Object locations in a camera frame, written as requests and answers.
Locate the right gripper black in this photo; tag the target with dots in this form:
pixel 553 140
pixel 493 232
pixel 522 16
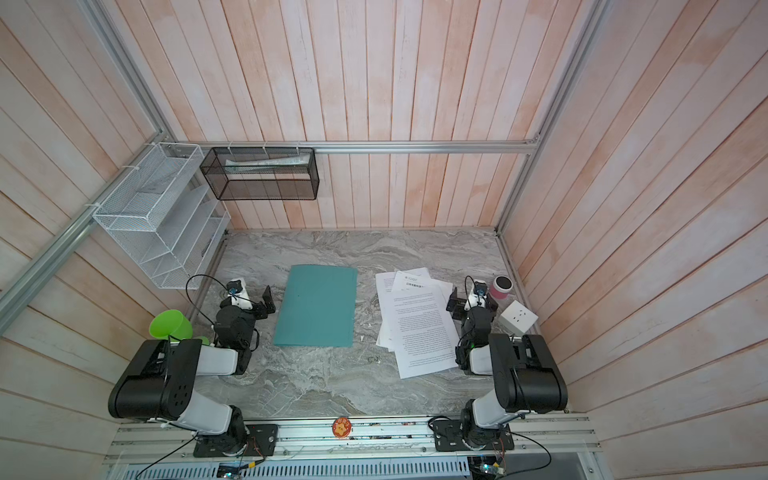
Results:
pixel 459 303

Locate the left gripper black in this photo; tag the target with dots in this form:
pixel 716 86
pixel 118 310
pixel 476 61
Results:
pixel 259 303

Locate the printed paper sheet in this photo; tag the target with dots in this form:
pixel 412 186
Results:
pixel 414 281
pixel 422 333
pixel 445 287

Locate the teal paper folder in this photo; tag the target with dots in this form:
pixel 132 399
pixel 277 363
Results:
pixel 318 307

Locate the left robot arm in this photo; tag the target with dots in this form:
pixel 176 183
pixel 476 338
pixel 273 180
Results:
pixel 159 382

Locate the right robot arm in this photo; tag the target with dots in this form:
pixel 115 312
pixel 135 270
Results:
pixel 526 378

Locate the pink cylindrical speaker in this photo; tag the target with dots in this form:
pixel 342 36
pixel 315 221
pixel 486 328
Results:
pixel 501 287

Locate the white power socket cube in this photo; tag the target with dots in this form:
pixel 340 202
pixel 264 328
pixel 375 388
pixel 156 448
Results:
pixel 516 319

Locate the green plastic goblet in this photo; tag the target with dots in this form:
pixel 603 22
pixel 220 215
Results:
pixel 171 325

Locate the red round sticker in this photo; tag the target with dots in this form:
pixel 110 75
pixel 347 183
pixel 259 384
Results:
pixel 341 427

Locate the white wire mesh shelf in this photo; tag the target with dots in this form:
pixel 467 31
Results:
pixel 168 227

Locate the black mesh wall basket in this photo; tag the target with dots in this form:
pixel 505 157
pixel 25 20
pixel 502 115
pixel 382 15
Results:
pixel 262 173

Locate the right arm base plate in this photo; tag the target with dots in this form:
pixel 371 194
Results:
pixel 458 436

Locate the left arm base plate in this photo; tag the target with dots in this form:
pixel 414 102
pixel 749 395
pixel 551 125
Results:
pixel 251 440

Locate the aluminium front rail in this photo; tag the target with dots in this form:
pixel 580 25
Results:
pixel 370 437

